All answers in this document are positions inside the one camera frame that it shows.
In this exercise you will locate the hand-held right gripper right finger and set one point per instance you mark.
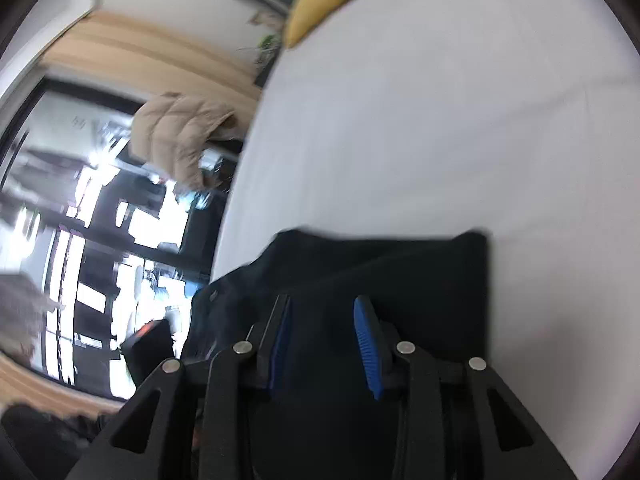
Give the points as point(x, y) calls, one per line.
point(367, 350)

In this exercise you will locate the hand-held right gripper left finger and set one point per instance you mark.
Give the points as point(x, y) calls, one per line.
point(280, 350)

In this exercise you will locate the black denim pants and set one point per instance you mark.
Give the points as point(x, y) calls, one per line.
point(325, 270)

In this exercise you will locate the black framed glass door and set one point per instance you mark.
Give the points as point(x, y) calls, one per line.
point(75, 240)

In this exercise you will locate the beige puffer jacket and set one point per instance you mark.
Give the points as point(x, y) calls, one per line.
point(180, 135)

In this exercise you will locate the bed with white sheet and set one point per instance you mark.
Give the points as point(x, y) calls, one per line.
point(425, 135)

